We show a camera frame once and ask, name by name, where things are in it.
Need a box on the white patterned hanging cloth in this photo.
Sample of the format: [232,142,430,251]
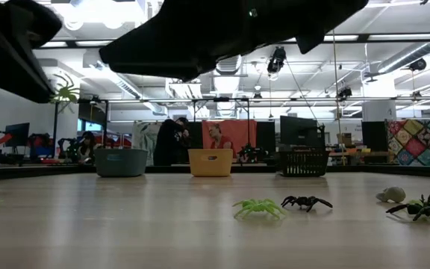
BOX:
[131,121,161,165]

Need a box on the yellow plastic bin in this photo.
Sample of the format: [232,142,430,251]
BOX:
[187,148,234,178]

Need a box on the cluttered wooden desk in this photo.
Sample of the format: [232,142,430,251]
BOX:
[328,147,390,165]

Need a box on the teal plastic bin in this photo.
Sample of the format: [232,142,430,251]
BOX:
[93,148,149,178]

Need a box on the red hanging cloth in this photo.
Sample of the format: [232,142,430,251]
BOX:
[202,119,258,150]

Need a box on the silver ventilation duct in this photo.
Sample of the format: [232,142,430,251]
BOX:
[207,55,249,120]

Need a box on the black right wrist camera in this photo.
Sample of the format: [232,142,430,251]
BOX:
[295,33,328,55]

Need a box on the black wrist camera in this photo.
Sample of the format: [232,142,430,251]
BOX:
[295,33,328,55]
[4,0,63,50]

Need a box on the white toy skull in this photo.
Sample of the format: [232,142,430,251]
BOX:
[376,186,407,204]

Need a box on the black frame beam with lights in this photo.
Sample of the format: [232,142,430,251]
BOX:
[39,32,430,49]

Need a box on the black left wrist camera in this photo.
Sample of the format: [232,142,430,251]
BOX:
[4,0,63,50]

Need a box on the colourful patchwork quilt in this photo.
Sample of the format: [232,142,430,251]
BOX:
[385,118,430,167]

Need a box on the black robot with green lights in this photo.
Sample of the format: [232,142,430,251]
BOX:
[57,137,82,162]
[237,143,269,164]

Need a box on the black aluminium table frame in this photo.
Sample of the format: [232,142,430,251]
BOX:
[0,163,430,183]

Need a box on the black partition panel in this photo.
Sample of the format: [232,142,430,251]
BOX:
[187,121,204,150]
[255,121,278,157]

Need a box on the thin yellow cord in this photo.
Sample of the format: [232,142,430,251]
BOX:
[330,29,342,166]

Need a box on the brown cardboard box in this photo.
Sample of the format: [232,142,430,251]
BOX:
[336,132,353,147]

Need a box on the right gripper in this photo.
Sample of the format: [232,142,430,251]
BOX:
[99,0,369,82]

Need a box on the black slotted plastic basket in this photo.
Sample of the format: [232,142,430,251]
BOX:
[278,150,330,178]

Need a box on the black workstation frame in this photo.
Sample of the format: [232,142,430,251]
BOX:
[49,95,313,165]

